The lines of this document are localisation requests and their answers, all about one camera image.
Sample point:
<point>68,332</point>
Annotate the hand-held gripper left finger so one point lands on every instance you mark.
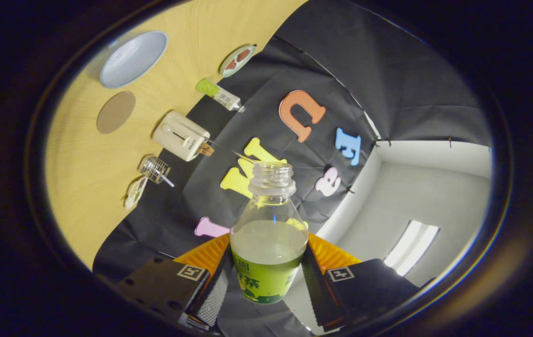
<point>215,292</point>

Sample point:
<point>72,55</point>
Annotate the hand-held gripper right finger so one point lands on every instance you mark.
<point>315,292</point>

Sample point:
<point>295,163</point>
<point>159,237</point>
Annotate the green label juice bottle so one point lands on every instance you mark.
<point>268,252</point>

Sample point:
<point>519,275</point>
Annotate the round brown coaster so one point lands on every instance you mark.
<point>116,112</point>

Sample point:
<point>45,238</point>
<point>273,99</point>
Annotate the white cup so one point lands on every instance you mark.
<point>133,58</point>

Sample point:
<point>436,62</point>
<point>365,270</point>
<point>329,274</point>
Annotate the slim white green bottle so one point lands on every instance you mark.
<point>219,96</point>

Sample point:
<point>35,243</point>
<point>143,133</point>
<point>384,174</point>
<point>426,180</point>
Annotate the ceiling light panel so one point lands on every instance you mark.
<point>411,248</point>

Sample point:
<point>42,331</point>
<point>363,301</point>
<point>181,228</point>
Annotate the pale straw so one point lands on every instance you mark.
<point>168,180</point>

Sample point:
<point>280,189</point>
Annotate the white divided food tray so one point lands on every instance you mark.
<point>135,193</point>

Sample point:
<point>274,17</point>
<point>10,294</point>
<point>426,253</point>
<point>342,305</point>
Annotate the brown bread slice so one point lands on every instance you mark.
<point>206,149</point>

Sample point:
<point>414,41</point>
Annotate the white toaster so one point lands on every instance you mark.
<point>179,135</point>

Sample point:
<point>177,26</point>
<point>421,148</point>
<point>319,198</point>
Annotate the wooden table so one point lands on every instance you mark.
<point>88,187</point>

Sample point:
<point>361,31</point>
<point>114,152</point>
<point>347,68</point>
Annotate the black backdrop cloth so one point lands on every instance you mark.
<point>388,84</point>

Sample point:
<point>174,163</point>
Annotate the pale green plate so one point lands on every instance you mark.
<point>236,65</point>

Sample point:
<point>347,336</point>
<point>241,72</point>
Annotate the brown meat slice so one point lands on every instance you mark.
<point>231,64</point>
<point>244,54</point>

